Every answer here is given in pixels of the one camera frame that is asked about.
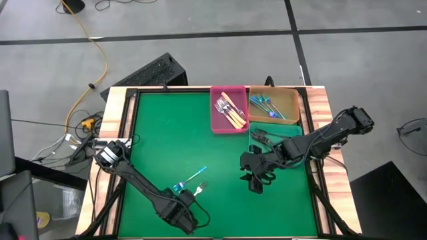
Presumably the dark grey monitor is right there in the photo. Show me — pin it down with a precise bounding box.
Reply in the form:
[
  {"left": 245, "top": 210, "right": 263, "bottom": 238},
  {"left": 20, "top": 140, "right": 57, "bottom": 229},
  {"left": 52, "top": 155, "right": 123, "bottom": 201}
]
[{"left": 0, "top": 169, "right": 40, "bottom": 240}]

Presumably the teal plastic bin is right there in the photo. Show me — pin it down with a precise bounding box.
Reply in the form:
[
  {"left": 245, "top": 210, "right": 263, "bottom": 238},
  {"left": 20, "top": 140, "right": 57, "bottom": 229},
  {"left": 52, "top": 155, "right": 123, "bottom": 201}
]
[{"left": 248, "top": 122, "right": 304, "bottom": 157}]

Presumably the black round stand base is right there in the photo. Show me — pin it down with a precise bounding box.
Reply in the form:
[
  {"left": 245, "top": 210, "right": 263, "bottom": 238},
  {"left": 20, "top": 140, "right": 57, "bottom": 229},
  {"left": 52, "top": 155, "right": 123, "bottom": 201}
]
[{"left": 61, "top": 0, "right": 86, "bottom": 15}]

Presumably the yellow power cable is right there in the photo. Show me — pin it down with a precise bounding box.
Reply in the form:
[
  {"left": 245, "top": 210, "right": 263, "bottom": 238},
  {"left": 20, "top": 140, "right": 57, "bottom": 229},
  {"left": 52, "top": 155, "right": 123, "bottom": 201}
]
[{"left": 59, "top": 0, "right": 109, "bottom": 134}]

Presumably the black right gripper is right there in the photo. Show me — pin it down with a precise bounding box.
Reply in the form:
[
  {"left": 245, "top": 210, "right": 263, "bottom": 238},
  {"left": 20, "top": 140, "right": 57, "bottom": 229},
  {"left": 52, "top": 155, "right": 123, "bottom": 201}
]
[{"left": 240, "top": 145, "right": 285, "bottom": 195}]

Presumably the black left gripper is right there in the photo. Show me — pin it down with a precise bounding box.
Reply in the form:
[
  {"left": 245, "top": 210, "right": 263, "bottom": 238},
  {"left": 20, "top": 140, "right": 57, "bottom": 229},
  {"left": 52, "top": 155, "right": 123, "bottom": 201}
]
[{"left": 155, "top": 188, "right": 199, "bottom": 235}]

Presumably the wooden table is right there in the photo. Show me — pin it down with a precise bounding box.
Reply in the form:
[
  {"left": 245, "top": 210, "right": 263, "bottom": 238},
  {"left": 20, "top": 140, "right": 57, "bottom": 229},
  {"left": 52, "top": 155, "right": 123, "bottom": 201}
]
[{"left": 75, "top": 85, "right": 363, "bottom": 238}]

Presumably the black floor cable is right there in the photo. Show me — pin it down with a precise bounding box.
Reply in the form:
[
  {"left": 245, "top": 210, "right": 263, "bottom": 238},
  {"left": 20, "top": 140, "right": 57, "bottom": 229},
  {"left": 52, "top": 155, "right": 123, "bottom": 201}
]
[{"left": 94, "top": 0, "right": 158, "bottom": 11}]

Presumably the black perforated case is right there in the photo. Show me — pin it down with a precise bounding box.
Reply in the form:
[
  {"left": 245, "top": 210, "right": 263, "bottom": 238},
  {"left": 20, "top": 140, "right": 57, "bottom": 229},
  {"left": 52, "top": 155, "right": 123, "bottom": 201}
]
[{"left": 99, "top": 52, "right": 189, "bottom": 101}]

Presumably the pink plastic bin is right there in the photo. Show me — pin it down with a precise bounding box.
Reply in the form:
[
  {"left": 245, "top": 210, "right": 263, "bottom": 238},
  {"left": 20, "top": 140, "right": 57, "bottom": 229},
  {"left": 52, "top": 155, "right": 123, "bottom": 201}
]
[{"left": 209, "top": 85, "right": 250, "bottom": 134}]

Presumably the black cable with grey box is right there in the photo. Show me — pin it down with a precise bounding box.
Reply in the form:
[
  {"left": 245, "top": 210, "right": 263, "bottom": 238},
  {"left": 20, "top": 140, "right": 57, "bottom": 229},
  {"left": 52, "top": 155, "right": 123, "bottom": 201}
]
[{"left": 396, "top": 117, "right": 427, "bottom": 158}]

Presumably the yellow floor sticker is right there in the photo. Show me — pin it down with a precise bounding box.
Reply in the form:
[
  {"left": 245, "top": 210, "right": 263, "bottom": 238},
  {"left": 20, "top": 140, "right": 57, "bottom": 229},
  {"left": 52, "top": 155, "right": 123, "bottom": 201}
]
[{"left": 35, "top": 211, "right": 51, "bottom": 230}]

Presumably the orange plastic bin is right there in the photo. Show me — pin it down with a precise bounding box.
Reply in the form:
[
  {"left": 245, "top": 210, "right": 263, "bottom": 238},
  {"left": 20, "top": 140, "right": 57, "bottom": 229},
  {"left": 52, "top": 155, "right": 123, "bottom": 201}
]
[{"left": 248, "top": 85, "right": 300, "bottom": 125}]

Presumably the black side table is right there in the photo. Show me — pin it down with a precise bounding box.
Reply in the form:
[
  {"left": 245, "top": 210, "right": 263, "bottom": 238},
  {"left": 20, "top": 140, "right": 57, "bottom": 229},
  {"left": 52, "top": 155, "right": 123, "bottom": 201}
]
[{"left": 350, "top": 162, "right": 427, "bottom": 240}]

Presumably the green table mat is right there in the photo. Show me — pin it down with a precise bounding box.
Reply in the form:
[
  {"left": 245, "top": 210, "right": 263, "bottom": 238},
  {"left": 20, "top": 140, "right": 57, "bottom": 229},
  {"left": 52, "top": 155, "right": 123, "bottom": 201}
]
[{"left": 117, "top": 90, "right": 318, "bottom": 238}]

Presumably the black fork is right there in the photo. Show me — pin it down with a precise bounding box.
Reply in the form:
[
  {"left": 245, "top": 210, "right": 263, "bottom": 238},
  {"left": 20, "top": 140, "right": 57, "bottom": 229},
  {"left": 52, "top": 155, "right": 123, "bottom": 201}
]
[
  {"left": 257, "top": 128, "right": 283, "bottom": 138},
  {"left": 250, "top": 132, "right": 273, "bottom": 145}
]

